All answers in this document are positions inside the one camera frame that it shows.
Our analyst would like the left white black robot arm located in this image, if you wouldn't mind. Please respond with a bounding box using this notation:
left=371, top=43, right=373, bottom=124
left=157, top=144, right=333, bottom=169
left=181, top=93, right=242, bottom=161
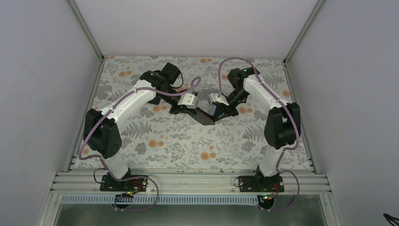
left=78, top=63, right=214, bottom=191

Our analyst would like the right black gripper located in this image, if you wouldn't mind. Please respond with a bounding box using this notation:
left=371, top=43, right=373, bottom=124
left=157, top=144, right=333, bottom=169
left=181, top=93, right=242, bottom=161
left=215, top=88, right=251, bottom=120

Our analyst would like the left aluminium frame post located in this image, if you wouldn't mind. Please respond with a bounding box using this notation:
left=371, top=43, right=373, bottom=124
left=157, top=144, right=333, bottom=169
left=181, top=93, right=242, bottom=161
left=66, top=0, right=104, bottom=62

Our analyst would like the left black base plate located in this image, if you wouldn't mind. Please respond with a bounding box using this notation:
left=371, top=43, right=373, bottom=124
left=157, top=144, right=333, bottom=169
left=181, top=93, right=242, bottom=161
left=99, top=175, right=148, bottom=192

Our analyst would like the black phone case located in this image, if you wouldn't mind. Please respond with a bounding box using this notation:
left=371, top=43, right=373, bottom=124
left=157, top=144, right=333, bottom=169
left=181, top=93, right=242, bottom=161
left=192, top=107, right=215, bottom=126

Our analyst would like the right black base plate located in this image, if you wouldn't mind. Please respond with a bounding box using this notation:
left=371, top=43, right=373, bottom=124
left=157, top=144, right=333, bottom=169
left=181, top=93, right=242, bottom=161
left=238, top=174, right=285, bottom=193

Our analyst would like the aluminium frame post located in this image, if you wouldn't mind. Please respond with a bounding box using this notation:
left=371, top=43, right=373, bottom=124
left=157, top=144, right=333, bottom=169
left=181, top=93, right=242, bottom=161
left=66, top=0, right=104, bottom=62
left=284, top=0, right=325, bottom=66

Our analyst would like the aluminium front rail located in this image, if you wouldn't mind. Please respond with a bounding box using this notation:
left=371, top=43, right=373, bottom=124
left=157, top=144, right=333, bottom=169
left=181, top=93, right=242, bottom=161
left=50, top=169, right=331, bottom=194

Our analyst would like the light blue phone case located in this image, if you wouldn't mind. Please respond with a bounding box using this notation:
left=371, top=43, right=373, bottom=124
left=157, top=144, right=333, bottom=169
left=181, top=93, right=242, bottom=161
left=209, top=105, right=216, bottom=115

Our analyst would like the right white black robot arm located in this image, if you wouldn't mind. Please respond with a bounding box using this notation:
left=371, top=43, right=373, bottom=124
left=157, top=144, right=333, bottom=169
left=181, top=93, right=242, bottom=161
left=209, top=67, right=301, bottom=192

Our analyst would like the slotted grey cable duct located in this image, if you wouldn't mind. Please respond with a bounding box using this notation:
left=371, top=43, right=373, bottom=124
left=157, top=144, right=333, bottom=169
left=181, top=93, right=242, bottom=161
left=61, top=194, right=258, bottom=205

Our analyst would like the right aluminium frame post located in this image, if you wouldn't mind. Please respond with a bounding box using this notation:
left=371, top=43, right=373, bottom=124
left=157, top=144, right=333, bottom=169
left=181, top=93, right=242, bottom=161
left=284, top=0, right=325, bottom=66

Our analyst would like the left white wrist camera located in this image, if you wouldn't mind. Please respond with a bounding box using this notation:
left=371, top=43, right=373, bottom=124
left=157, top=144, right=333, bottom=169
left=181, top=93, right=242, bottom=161
left=177, top=93, right=199, bottom=109

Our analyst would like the black phone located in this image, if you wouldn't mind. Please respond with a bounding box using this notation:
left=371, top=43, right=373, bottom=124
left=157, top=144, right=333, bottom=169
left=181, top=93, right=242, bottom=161
left=147, top=96, right=161, bottom=105

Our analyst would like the black cable bottom right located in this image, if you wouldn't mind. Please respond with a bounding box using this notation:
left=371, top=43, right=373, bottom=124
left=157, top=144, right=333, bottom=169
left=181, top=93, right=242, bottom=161
left=383, top=213, right=399, bottom=226

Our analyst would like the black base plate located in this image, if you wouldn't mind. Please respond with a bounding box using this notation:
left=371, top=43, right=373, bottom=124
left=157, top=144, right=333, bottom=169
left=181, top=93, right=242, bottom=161
left=99, top=175, right=148, bottom=192
left=238, top=174, right=285, bottom=193

